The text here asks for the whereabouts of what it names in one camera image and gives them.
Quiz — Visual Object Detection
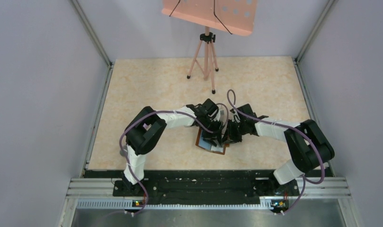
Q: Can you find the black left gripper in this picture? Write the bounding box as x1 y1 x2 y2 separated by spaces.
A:
199 116 223 147

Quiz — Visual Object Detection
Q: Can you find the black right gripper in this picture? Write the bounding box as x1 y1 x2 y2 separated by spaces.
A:
222 119 247 144

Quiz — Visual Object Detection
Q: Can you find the brown leather card holder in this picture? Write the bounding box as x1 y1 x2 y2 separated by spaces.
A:
195 129 229 155

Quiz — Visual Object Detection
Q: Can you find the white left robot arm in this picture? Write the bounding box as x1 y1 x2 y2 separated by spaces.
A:
119 99 227 196

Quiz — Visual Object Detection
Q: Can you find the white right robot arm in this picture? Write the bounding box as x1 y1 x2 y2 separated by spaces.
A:
224 104 335 195

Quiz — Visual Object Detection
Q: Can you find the pink music stand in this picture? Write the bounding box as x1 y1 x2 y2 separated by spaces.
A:
161 0 258 94

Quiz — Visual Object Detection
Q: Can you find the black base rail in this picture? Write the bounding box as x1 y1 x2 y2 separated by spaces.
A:
113 170 300 205

